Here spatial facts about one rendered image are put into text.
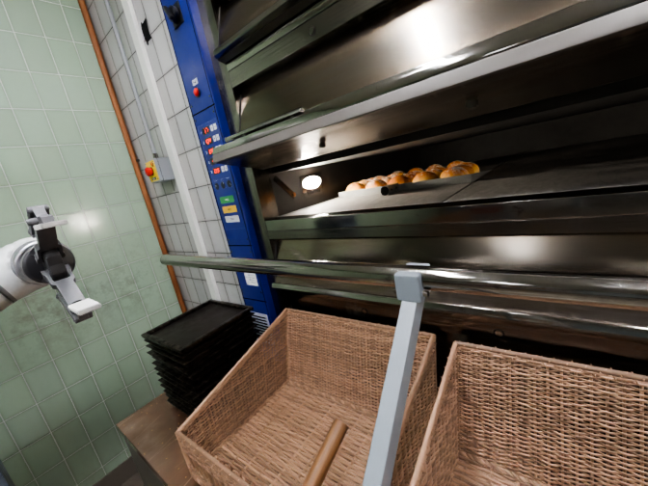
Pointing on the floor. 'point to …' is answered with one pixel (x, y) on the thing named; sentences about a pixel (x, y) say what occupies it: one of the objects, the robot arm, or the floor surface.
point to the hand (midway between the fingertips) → (71, 267)
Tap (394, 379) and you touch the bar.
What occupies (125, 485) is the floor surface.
